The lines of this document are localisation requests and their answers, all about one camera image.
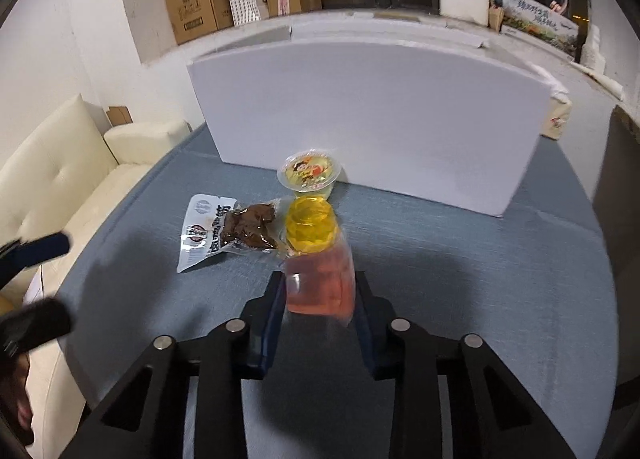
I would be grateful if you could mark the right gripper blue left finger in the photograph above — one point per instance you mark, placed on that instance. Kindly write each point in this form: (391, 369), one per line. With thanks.
(274, 305)

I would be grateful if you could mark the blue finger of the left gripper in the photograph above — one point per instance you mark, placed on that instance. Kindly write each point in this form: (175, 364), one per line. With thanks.
(18, 255)
(35, 324)

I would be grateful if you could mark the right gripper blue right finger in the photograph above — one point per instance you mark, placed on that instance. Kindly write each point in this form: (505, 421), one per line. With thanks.
(363, 321)

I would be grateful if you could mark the pink jelly cup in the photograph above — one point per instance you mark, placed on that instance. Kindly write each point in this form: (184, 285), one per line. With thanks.
(322, 283)

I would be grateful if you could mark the yellow jelly cup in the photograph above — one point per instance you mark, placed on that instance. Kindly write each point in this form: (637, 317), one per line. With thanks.
(310, 225)

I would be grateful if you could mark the cream leather sofa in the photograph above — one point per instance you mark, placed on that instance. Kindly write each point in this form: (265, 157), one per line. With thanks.
(69, 176)

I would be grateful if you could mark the dark braised meat packet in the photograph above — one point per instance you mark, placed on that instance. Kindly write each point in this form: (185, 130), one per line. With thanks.
(216, 225)

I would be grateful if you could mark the cartoon lid jelly cup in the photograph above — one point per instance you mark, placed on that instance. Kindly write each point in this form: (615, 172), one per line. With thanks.
(310, 173)

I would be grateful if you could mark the white cardboard box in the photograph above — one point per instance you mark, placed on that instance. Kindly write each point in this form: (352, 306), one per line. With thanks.
(454, 122)

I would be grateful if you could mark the printed tissue box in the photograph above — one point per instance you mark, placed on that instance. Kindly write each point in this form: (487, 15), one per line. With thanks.
(536, 20)

